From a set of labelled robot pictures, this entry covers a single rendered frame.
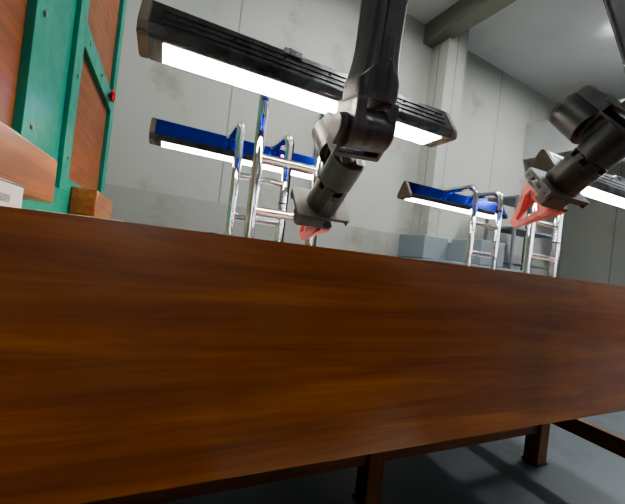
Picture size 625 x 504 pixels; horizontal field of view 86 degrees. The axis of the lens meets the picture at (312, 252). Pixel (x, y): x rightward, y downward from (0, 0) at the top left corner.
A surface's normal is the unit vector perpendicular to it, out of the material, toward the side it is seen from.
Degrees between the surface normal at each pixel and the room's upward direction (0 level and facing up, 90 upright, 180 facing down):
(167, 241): 90
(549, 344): 90
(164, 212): 90
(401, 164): 90
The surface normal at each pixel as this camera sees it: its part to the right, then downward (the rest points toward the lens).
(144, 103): 0.47, 0.05
